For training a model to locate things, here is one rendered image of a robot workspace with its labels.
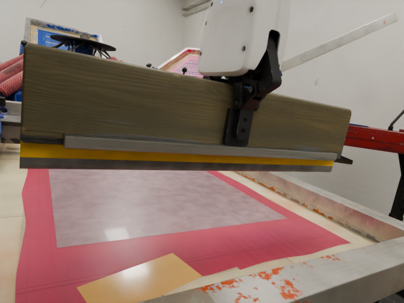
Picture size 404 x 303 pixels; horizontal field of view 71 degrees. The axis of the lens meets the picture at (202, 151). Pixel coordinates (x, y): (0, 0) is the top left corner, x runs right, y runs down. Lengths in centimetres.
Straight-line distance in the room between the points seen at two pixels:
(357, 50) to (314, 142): 231
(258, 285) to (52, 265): 19
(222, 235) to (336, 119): 23
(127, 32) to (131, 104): 482
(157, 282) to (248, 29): 25
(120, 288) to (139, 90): 18
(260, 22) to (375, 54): 234
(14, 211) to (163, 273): 22
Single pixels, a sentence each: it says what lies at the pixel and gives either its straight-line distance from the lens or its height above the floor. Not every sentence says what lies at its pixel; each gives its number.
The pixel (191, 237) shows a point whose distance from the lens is 37.
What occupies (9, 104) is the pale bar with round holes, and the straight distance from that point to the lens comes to 94.
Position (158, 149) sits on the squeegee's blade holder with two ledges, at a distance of 26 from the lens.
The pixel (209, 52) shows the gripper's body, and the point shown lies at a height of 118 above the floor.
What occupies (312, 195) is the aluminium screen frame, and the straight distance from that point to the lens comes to 57.
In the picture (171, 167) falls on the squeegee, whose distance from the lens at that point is 30.
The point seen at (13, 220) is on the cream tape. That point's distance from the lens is 41.
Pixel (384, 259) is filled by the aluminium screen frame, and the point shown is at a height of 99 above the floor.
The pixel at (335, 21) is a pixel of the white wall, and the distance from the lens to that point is 291.
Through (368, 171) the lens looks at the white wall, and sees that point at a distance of 250.
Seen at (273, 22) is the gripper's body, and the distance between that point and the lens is 30.
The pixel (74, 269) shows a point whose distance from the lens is 31.
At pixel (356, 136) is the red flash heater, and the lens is 141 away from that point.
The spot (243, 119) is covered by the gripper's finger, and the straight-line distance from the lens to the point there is 30.
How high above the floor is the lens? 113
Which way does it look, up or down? 11 degrees down
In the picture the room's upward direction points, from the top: 8 degrees clockwise
